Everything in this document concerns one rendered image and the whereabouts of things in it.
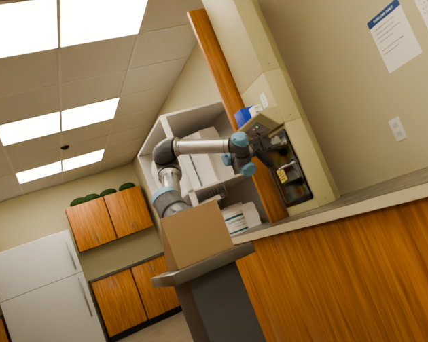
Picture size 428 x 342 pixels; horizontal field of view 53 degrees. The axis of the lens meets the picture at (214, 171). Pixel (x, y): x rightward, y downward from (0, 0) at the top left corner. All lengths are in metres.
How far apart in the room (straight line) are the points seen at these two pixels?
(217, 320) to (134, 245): 6.02
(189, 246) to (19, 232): 6.05
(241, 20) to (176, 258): 1.40
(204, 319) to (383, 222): 0.69
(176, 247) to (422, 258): 0.81
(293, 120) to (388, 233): 0.99
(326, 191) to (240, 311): 0.93
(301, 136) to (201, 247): 0.96
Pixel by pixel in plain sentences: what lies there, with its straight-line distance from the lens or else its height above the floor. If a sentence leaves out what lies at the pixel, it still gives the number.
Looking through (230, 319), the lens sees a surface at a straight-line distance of 1.61.
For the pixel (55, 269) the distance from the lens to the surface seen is 6.77.
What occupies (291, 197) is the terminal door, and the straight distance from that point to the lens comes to 2.43.
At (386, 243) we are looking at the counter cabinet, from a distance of 1.57.
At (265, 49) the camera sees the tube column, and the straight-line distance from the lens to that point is 2.44.
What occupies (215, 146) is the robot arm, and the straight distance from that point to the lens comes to 2.01.
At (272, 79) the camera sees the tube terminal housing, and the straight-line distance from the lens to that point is 2.37.
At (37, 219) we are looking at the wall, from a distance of 7.53.
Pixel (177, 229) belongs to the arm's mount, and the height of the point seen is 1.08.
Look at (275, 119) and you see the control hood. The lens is 2.28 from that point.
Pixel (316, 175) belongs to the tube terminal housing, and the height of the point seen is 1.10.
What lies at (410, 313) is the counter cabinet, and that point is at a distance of 1.65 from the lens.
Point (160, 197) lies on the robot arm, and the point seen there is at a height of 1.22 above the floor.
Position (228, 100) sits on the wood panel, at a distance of 2.64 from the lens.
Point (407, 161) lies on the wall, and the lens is 2.36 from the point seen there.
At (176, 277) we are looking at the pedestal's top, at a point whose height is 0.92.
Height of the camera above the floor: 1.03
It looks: 7 degrees up
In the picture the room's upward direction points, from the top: 21 degrees counter-clockwise
